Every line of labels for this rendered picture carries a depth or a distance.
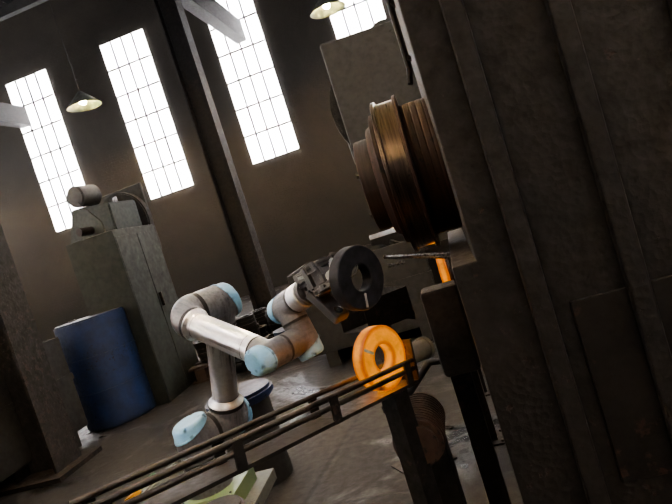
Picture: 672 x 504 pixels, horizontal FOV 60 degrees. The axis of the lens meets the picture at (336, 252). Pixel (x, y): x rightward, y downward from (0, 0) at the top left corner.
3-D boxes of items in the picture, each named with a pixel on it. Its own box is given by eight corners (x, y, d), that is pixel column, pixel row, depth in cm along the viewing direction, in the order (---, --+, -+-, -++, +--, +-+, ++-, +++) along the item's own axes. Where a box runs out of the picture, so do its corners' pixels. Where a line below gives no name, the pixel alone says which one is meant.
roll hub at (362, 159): (399, 222, 193) (374, 141, 192) (392, 229, 166) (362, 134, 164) (383, 227, 194) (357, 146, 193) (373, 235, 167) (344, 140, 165)
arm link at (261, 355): (149, 301, 172) (261, 347, 141) (181, 290, 180) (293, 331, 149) (155, 337, 176) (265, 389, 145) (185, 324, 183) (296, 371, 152)
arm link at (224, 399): (200, 439, 197) (180, 289, 180) (234, 419, 207) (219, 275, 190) (222, 453, 189) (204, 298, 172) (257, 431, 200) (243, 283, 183)
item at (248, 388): (306, 455, 283) (279, 371, 280) (289, 489, 251) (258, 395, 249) (246, 469, 289) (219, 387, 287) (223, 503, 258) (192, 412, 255)
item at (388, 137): (437, 238, 201) (397, 106, 198) (436, 255, 155) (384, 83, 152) (419, 243, 202) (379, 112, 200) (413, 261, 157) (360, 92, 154)
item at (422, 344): (437, 358, 149) (432, 335, 149) (415, 368, 143) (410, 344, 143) (419, 359, 154) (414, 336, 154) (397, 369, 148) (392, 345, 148)
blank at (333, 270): (377, 240, 142) (367, 242, 144) (332, 249, 131) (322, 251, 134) (389, 303, 142) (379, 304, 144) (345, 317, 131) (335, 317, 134)
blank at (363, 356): (402, 397, 140) (392, 397, 143) (409, 334, 146) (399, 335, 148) (357, 383, 131) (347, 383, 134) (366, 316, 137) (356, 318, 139)
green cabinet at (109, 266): (123, 414, 493) (64, 245, 485) (162, 386, 562) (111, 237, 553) (173, 401, 484) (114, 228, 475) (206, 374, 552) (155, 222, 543)
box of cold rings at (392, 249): (443, 311, 501) (416, 223, 496) (451, 334, 419) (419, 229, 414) (329, 344, 515) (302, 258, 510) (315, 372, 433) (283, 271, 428)
